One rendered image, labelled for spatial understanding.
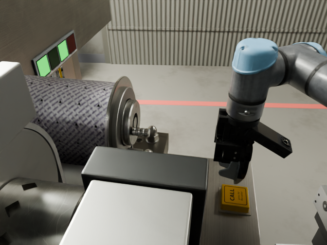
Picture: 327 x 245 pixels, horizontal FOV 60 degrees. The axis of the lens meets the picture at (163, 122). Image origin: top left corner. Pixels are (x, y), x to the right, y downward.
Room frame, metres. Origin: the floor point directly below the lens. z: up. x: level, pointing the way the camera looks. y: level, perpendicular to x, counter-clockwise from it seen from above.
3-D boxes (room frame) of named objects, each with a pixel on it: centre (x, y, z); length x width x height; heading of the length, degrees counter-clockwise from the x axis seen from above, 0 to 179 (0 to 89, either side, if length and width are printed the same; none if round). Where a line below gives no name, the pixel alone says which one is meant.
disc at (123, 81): (0.38, 0.07, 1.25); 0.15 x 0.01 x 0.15; 170
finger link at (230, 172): (0.48, -0.16, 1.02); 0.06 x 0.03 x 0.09; 80
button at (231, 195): (0.49, -0.19, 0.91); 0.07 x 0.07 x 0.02; 80
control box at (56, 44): (0.81, 0.32, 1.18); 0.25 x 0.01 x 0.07; 170
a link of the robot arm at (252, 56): (0.50, -0.17, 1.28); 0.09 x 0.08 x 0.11; 113
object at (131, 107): (0.37, 0.06, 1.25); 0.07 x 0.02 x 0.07; 170
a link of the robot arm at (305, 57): (0.52, -0.27, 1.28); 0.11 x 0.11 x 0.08; 23
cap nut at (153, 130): (0.60, 0.03, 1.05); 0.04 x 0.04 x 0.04
